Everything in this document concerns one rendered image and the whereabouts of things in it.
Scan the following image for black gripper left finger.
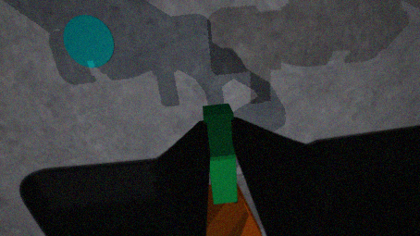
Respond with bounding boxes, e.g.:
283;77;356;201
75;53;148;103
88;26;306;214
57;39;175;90
19;120;210;236

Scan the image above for green rectangular post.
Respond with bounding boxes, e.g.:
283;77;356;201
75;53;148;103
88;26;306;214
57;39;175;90
203;104;238;205

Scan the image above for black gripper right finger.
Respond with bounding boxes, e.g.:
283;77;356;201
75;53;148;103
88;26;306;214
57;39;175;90
231;117;420;236

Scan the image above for teal flat circle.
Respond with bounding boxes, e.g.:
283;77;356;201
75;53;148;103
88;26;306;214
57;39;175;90
63;15;114;68

